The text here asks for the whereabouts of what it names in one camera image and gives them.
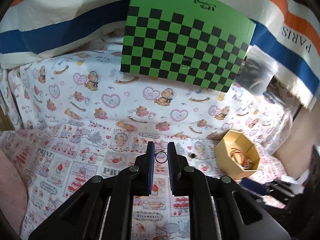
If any green black checkered board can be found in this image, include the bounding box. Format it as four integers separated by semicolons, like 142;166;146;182
120;0;256;93

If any clear plastic container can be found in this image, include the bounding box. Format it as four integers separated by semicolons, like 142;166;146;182
236;47;275;97

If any brown cardboard box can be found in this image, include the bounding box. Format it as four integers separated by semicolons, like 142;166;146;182
0;104;14;132

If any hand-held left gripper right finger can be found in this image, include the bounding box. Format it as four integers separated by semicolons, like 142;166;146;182
167;141;292;240

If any white bear print sheet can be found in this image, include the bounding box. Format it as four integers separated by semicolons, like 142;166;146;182
0;34;293;155

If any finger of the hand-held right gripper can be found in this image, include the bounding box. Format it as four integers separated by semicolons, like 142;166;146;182
241;177;272;198

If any striped orange blue white cloth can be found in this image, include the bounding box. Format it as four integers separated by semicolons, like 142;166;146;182
0;0;320;111

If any red string bracelet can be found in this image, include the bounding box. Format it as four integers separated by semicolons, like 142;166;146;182
231;148;248;167

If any yellow octagonal box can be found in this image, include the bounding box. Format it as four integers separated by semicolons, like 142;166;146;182
214;130;261;180

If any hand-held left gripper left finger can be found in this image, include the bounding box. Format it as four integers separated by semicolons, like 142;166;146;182
29;141;155;240

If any pink cartoon print cloth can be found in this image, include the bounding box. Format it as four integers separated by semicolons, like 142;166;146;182
0;122;288;240

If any silver ring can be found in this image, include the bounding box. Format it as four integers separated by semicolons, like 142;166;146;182
155;151;168;163

